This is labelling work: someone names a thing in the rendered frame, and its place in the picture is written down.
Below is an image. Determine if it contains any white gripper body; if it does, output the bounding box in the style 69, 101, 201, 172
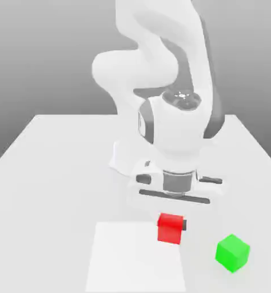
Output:
129, 184, 224, 211

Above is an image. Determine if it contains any small red cube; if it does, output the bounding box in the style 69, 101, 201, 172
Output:
157, 212, 185, 246

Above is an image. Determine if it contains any small green cube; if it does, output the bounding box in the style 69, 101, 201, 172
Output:
214, 233, 251, 274

